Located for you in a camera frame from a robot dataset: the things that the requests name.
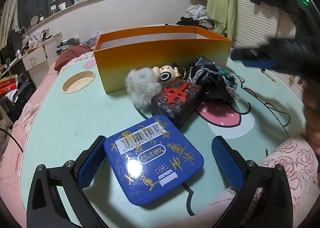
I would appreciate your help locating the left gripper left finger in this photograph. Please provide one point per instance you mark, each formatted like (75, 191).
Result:
(45, 207)

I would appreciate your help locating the red packaging box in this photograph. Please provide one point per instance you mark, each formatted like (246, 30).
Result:
(8, 84)

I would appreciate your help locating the green hanging garment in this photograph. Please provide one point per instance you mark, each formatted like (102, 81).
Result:
(222, 12)

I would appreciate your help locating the blue durex tin box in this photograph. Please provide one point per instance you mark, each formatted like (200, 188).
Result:
(151, 158)

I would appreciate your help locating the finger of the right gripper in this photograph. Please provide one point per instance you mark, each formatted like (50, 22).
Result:
(247, 53)
(260, 63)

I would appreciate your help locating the dark red pillow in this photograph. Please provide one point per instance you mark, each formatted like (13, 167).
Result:
(67, 55)

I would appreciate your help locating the orange gradient cardboard box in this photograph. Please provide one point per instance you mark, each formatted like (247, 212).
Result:
(118, 52)

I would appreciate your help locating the black lace fabric bundle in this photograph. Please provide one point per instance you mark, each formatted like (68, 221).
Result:
(217, 85)

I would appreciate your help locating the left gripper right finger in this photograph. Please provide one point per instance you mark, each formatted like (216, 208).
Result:
(263, 196)

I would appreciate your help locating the white furry pouch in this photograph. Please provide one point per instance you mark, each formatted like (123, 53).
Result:
(141, 86)

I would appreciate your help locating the dark box red cross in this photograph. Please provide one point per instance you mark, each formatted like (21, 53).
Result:
(177, 101)

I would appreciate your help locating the black clothes pile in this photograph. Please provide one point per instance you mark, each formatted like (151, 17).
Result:
(185, 21)

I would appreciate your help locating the white drawer cabinet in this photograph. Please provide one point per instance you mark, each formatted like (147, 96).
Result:
(38, 61)

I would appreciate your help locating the white clothes pile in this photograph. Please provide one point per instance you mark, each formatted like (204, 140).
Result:
(197, 12)

